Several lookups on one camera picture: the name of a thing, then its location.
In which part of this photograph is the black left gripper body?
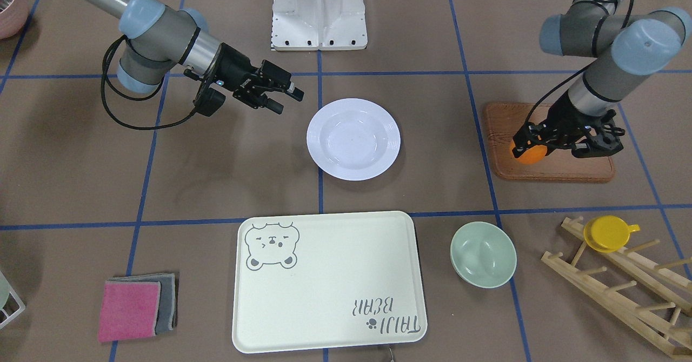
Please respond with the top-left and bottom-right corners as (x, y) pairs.
(543, 92), (626, 158)

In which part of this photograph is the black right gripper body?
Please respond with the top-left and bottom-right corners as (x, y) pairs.
(184, 43), (264, 117)

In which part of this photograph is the orange fruit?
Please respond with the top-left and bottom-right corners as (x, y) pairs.
(510, 140), (549, 165)

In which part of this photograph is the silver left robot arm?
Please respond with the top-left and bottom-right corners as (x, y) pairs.
(510, 0), (690, 164)

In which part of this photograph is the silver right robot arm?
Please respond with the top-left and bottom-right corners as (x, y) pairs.
(85, 0), (304, 117)

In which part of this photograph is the brown wooden tray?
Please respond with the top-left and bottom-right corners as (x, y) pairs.
(482, 102), (616, 183)

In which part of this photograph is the cream bear tray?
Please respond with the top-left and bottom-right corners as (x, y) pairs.
(232, 210), (428, 354)

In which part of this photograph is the white round plate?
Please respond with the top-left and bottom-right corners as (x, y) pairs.
(306, 98), (401, 182)

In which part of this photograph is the yellow plastic cup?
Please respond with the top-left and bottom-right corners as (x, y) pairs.
(583, 215), (640, 253)

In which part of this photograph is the mint green bowl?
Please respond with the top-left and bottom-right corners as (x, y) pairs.
(450, 222), (517, 289)

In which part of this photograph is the wooden dish rack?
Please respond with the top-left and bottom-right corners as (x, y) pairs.
(541, 217), (691, 360)

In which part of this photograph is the pink bowl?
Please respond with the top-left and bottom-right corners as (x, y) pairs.
(1, 0), (29, 39)

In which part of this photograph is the grey cleaning cloth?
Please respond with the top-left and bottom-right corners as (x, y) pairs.
(107, 273), (176, 335)

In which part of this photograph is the pink cleaning cloth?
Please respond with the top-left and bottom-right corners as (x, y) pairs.
(97, 281), (161, 343)

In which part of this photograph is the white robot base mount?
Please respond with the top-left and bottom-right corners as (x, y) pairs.
(270, 0), (368, 51)

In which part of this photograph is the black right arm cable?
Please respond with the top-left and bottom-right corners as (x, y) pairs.
(100, 34), (202, 131)

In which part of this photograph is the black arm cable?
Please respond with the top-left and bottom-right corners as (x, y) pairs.
(525, 0), (644, 130)
(100, 34), (202, 131)

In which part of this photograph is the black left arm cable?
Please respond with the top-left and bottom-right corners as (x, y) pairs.
(525, 0), (644, 130)

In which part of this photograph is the white wire rack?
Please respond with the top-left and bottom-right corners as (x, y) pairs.
(1, 272), (26, 329)

